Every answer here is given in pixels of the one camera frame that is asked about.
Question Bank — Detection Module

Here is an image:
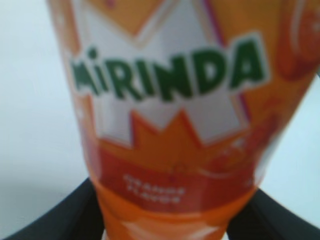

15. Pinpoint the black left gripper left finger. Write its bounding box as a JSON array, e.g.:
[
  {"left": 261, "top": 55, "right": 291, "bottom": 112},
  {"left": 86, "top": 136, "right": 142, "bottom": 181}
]
[{"left": 0, "top": 179, "right": 105, "bottom": 240}]

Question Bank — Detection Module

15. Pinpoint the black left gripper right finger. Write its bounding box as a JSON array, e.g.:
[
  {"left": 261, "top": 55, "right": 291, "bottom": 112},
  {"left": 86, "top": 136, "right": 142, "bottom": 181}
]
[{"left": 226, "top": 189, "right": 320, "bottom": 240}]

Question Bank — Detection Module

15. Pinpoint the orange Mirinda soda bottle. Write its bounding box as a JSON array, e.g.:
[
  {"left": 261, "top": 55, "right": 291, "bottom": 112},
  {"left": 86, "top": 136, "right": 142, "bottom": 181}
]
[{"left": 47, "top": 0, "right": 320, "bottom": 240}]

